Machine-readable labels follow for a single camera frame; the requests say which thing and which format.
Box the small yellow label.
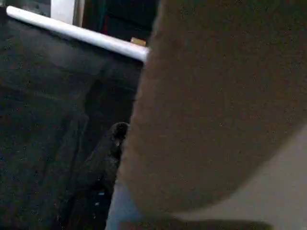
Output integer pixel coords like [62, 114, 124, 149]
[130, 37, 147, 47]

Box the white glass-door cabinet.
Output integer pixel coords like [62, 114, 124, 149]
[19, 0, 86, 27]

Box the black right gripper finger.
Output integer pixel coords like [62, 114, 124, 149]
[62, 122, 130, 230]

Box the black tall cabinet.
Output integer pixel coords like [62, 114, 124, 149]
[82, 0, 161, 46]

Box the white plastic table leg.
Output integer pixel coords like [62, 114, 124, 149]
[6, 6, 149, 63]
[106, 0, 307, 230]

